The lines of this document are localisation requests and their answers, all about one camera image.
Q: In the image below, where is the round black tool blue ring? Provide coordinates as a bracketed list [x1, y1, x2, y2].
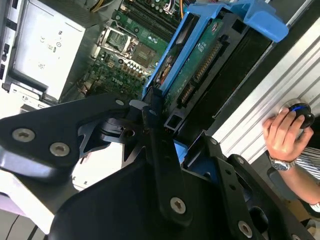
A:
[279, 98, 316, 131]

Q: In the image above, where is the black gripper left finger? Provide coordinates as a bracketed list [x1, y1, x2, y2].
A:
[0, 86, 195, 228]

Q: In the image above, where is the hard disk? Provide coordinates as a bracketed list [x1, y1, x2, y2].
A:
[141, 0, 290, 181]

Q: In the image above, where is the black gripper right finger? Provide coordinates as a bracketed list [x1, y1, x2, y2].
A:
[184, 128, 320, 240]

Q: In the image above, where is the person's hand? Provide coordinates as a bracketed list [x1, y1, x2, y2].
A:
[262, 108, 315, 162]

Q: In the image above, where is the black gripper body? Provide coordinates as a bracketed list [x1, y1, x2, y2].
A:
[48, 159, 241, 240]

